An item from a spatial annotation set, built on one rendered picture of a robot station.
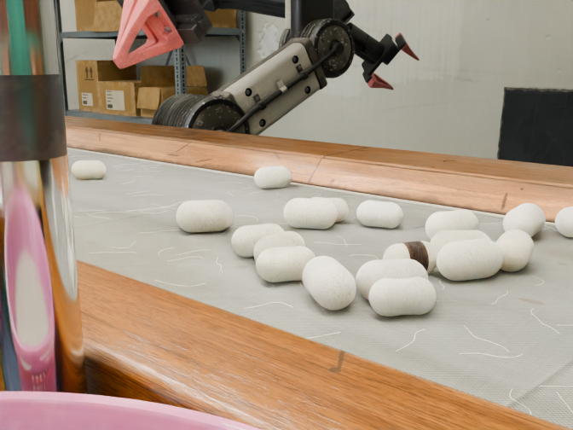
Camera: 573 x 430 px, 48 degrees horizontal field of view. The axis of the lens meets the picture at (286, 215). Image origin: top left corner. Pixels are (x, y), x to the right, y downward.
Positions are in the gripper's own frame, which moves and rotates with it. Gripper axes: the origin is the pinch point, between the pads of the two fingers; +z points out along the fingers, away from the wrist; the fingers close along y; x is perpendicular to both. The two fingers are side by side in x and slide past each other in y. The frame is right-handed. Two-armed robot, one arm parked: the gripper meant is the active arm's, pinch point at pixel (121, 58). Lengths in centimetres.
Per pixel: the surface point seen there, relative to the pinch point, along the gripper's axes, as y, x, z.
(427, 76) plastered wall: -66, 133, -145
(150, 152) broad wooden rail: 0.1, 10.2, 4.3
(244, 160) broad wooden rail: 14.6, 10.0, 3.5
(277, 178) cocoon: 22.8, 7.3, 6.9
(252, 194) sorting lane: 22.3, 6.4, 9.7
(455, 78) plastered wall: -53, 133, -144
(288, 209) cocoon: 32.4, 0.4, 14.2
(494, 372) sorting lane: 51, -6, 23
